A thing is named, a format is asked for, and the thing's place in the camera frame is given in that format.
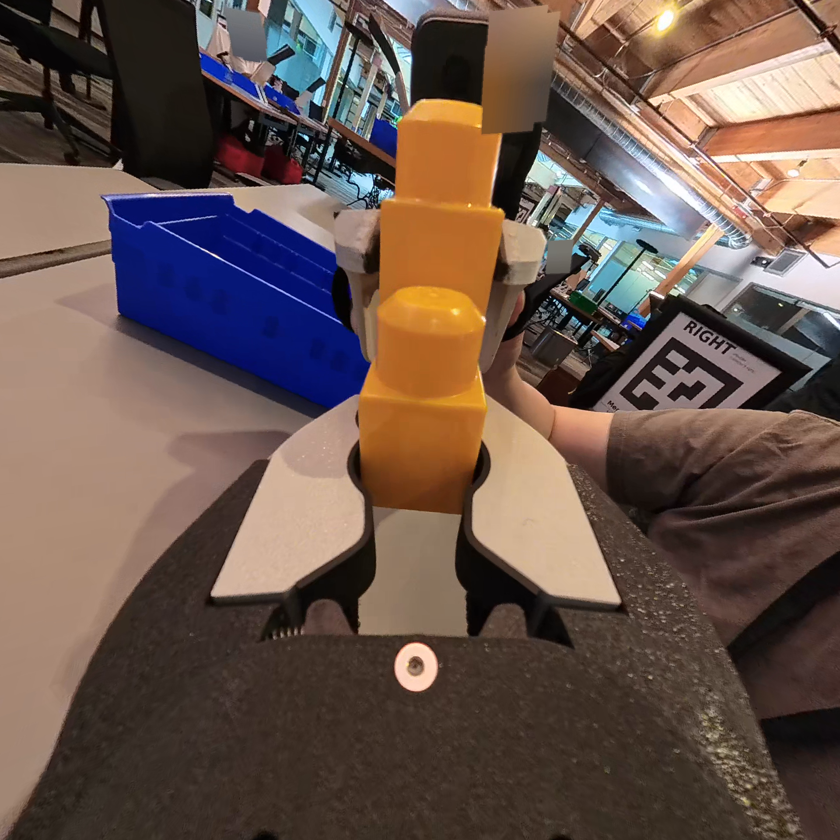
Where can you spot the grey trash can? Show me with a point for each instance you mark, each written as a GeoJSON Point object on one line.
{"type": "Point", "coordinates": [554, 348]}

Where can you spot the brown box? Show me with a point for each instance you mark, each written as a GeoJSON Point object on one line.
{"type": "Point", "coordinates": [564, 387]}

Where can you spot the blue plastic bin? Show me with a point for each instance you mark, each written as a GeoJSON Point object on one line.
{"type": "Point", "coordinates": [216, 308]}

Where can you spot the black upright panel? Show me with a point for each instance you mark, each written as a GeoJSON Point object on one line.
{"type": "Point", "coordinates": [157, 98]}

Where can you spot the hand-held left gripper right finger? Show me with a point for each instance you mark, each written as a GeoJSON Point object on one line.
{"type": "Point", "coordinates": [538, 518]}

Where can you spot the distant blue bin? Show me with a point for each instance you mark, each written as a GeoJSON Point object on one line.
{"type": "Point", "coordinates": [216, 69]}

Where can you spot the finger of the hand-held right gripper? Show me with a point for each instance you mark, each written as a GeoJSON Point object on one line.
{"type": "Point", "coordinates": [525, 253]}
{"type": "Point", "coordinates": [354, 239]}

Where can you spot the red crate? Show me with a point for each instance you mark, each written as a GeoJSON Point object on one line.
{"type": "Point", "coordinates": [239, 157]}
{"type": "Point", "coordinates": [283, 167]}

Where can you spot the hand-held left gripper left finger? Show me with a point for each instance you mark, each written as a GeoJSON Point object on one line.
{"type": "Point", "coordinates": [295, 518]}

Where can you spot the ceiling lamp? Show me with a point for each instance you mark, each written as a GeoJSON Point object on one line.
{"type": "Point", "coordinates": [665, 18]}

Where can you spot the black office chair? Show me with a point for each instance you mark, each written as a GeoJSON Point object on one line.
{"type": "Point", "coordinates": [59, 59]}

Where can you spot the yellow two-stud block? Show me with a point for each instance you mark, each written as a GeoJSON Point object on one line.
{"type": "Point", "coordinates": [420, 453]}

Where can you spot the black-white marker sign stand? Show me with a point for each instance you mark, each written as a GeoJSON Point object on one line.
{"type": "Point", "coordinates": [689, 374]}

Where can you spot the yellow one-stud block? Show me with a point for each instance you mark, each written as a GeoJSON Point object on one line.
{"type": "Point", "coordinates": [439, 249]}

